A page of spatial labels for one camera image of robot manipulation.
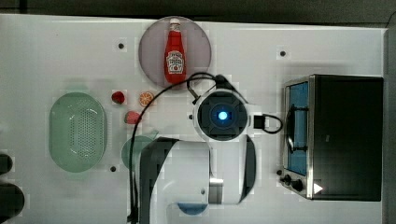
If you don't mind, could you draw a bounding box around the green cup with handle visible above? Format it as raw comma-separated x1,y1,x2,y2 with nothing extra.
121,130,159,169

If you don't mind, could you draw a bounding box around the black cylinder cup lower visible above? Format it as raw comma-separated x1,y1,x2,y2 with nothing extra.
0,183,25,224

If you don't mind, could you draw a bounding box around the green perforated colander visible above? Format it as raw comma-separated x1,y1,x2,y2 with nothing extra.
49,92,107,173

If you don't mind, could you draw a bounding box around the grey round plate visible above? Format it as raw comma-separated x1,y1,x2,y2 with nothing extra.
138,17,212,88

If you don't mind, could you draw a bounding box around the pink red toy fruit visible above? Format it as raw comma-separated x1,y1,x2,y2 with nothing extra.
124,110,140,125

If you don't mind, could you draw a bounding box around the orange slice toy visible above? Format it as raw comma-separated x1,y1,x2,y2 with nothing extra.
139,91,154,107

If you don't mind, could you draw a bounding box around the red ketchup bottle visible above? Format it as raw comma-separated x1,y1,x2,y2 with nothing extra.
164,18,186,84

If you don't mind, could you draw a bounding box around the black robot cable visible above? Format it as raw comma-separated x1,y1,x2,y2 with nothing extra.
126,72,284,224

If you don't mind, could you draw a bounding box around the black cylinder cup upper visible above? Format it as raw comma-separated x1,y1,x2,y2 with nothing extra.
0,154,13,175

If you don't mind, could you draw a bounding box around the blue bowl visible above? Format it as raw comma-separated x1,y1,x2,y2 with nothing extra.
177,203,207,216

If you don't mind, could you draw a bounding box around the red toy strawberry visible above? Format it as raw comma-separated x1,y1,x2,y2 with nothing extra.
111,91,125,105

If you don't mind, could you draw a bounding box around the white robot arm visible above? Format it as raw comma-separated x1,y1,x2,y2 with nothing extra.
136,89,262,224

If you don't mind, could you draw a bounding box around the black toaster oven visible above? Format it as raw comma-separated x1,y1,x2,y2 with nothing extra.
277,75,384,202

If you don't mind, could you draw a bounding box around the black cylinder cup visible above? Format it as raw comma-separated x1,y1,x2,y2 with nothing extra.
0,183,25,224
0,154,13,175

